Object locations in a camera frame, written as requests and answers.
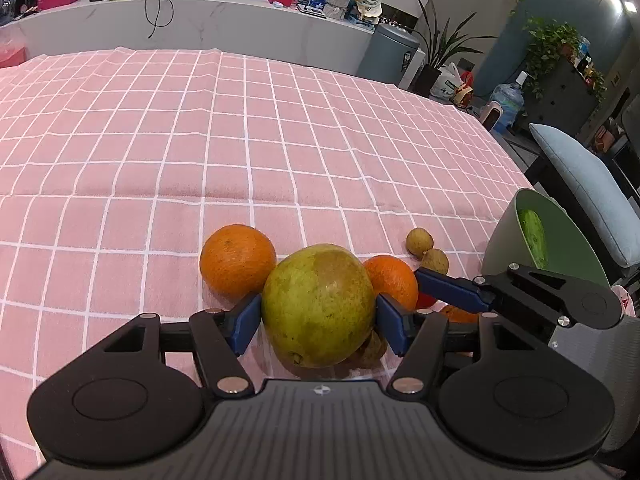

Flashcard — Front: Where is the dark drawer cabinet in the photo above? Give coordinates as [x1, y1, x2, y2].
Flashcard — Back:
[520, 55, 601, 136]

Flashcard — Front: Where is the brown kiwi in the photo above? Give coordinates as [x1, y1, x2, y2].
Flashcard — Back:
[350, 332, 387, 372]

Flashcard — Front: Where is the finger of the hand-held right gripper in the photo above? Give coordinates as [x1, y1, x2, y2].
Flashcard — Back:
[414, 262, 583, 328]

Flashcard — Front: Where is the light blue seat cushion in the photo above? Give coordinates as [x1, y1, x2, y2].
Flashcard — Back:
[529, 122, 640, 268]

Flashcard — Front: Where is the grey pedal bin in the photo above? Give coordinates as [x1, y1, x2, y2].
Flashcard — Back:
[356, 23, 420, 88]

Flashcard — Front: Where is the trailing green potted plant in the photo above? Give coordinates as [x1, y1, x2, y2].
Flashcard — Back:
[520, 16, 608, 106]

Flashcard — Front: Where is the long-leaved potted plant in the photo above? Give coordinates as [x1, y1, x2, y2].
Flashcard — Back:
[414, 0, 498, 98]

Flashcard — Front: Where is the green cucumber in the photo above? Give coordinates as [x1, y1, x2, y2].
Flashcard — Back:
[517, 209, 548, 268]

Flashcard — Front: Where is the white TV cabinet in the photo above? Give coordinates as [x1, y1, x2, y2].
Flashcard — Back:
[0, 0, 376, 76]

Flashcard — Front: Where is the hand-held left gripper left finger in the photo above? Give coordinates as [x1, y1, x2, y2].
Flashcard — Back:
[95, 292, 263, 400]

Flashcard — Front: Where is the green bowl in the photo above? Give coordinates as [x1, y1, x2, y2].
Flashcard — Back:
[481, 188, 612, 288]

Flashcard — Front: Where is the blue water jug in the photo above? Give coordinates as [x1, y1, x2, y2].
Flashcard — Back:
[489, 71, 526, 133]

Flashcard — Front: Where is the orange-red bag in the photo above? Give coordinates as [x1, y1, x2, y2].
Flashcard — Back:
[452, 72, 476, 108]

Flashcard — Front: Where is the large orange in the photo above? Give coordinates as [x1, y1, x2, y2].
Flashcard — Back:
[199, 224, 277, 301]

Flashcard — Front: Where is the small orange tangerine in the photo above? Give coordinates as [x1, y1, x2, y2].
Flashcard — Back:
[439, 304, 481, 324]
[362, 255, 419, 311]

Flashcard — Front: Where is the white plastic bag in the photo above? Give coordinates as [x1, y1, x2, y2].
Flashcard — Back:
[430, 62, 463, 101]

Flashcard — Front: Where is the black cable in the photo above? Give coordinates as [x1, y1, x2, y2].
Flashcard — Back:
[145, 0, 176, 40]

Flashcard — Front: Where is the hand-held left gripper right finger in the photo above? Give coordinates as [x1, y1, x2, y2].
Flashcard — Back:
[375, 292, 548, 401]

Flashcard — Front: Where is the white bag with red print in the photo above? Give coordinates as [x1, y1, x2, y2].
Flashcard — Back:
[611, 284, 638, 317]

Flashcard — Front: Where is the brown longan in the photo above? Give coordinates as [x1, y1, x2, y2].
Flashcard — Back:
[406, 228, 433, 257]
[420, 248, 450, 276]

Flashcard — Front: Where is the small pink stool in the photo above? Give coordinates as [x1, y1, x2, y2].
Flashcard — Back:
[481, 101, 503, 131]

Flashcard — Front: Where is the pink checked tablecloth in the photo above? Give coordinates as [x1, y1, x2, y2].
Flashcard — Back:
[0, 49, 538, 480]

